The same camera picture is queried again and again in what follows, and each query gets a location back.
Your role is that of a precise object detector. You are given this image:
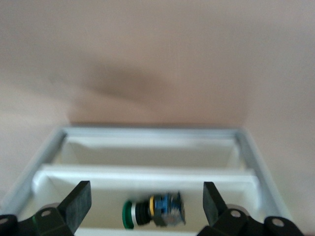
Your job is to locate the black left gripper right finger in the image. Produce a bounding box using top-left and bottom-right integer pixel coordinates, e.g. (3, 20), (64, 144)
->
(198, 181), (251, 236)

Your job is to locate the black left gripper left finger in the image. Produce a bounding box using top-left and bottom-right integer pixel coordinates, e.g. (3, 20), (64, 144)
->
(31, 180), (93, 236)

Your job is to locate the green push button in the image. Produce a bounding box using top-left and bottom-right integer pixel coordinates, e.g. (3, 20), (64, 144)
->
(122, 191), (186, 229)

